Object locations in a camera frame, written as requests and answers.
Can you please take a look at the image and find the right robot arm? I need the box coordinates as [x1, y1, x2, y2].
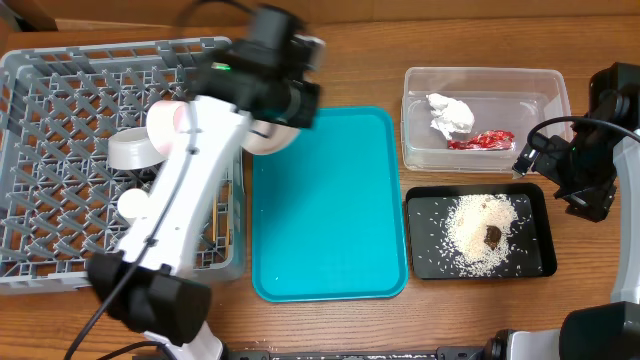
[484, 62, 639, 360]

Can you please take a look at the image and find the large white round plate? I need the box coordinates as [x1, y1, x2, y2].
[240, 119, 300, 155]

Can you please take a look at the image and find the grey shallow bowl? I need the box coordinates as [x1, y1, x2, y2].
[108, 127, 166, 170]

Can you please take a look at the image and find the brown food scrap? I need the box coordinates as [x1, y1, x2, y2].
[484, 225, 502, 250]

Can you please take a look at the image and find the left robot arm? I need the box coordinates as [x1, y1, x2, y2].
[87, 4, 325, 360]

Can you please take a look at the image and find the white napkin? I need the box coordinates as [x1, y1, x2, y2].
[426, 93, 475, 140]

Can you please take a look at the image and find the small pink bowl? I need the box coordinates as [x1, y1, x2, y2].
[146, 100, 190, 157]

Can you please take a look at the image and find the grey plastic dish rack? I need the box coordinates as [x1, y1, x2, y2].
[1, 37, 229, 295]

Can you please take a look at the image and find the black rectangular tray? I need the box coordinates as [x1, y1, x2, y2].
[406, 183, 557, 280]

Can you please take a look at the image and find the clear plastic waste bin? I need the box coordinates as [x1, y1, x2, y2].
[401, 67, 571, 173]

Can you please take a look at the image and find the teal plastic serving tray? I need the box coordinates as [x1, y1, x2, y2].
[251, 106, 409, 302]

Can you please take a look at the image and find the white rice pile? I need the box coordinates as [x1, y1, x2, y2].
[408, 194, 540, 279]

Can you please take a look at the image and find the white paper cup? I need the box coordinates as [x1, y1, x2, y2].
[117, 188, 149, 225]

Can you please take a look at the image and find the red snack wrapper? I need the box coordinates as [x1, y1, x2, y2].
[447, 130, 515, 151]

